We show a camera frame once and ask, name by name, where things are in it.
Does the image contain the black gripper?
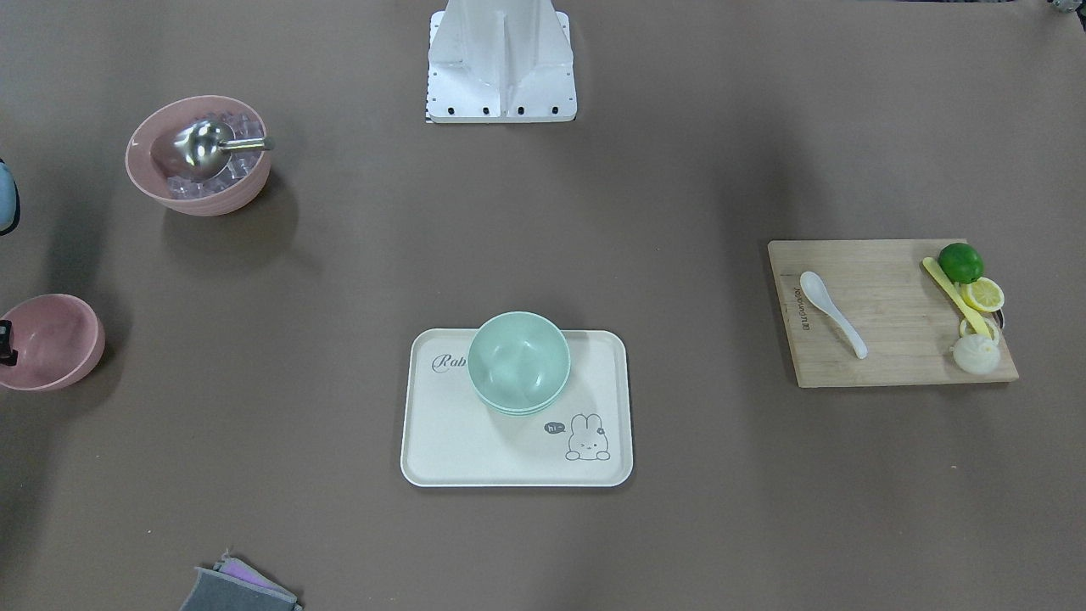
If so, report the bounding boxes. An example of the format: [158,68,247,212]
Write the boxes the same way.
[0,320,17,367]

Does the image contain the small pink bowl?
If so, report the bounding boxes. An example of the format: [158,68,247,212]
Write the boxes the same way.
[1,294,105,392]

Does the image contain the white ceramic spoon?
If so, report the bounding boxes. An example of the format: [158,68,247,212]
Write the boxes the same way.
[799,271,869,360]

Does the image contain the large pink bowl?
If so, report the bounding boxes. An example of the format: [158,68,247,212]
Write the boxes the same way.
[125,94,272,216]

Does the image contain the metal ice scoop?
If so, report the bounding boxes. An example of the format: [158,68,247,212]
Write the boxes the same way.
[150,119,275,182]

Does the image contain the grey cleaning cloths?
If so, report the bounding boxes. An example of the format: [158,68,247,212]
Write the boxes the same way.
[180,553,303,610]

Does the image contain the clear ice cubes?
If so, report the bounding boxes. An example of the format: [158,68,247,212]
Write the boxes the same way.
[163,111,266,199]

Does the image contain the cream rabbit tray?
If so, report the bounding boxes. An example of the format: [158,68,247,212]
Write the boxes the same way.
[400,328,635,487]

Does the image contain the bamboo cutting board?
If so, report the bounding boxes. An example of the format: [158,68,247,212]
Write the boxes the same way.
[768,238,1019,389]

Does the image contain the green lime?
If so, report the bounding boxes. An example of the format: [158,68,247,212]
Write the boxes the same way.
[938,241,985,283]

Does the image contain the yellow plastic knife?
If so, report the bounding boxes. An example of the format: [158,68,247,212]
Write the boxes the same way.
[921,256,994,339]

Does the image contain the white steamed bun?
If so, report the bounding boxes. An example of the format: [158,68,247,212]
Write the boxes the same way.
[950,335,1001,375]

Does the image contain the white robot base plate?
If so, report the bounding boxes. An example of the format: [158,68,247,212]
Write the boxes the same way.
[424,1,578,124]

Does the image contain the lemon ring slice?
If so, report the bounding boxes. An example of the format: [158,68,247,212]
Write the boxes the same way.
[959,317,1002,345]

